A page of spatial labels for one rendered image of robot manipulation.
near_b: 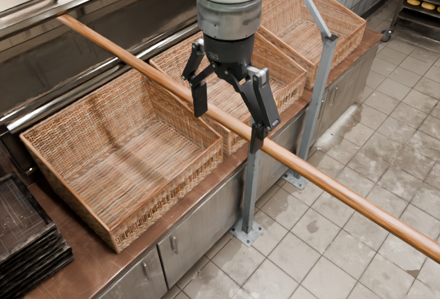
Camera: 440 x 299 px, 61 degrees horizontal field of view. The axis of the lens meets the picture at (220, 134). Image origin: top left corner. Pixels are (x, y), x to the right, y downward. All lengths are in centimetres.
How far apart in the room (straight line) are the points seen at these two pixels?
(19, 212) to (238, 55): 96
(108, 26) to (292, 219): 135
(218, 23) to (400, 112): 250
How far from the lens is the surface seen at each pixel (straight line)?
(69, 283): 141
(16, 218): 132
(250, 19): 52
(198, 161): 141
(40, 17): 126
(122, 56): 109
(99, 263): 140
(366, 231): 220
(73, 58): 148
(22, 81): 143
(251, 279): 196
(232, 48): 54
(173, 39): 120
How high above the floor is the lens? 180
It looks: 46 degrees down
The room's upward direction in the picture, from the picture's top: straight up
